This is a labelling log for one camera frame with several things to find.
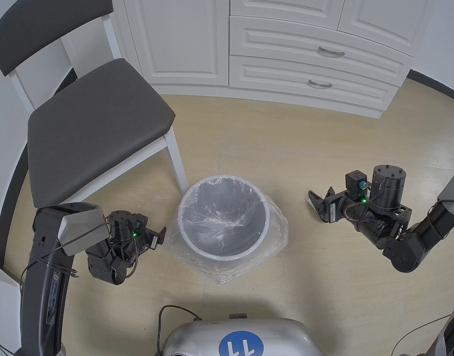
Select white wardrobe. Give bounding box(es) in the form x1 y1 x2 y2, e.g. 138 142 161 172
108 0 439 119

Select white chair grey cushions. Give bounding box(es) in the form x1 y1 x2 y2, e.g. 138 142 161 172
0 0 188 210

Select white trash bin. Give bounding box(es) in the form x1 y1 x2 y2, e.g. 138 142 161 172
178 175 269 260

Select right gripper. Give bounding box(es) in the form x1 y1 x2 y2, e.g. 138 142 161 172
309 186 363 223

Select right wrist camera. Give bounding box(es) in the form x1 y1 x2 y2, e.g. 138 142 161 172
345 170 369 202

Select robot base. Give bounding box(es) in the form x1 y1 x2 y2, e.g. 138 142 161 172
164 313 324 356

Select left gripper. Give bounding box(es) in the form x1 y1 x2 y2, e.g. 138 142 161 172
138 227 167 253

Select clear plastic bag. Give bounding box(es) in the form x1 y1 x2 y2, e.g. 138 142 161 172
164 175 290 285

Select black cable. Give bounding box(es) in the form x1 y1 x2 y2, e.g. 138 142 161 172
394 308 454 356
156 304 202 356

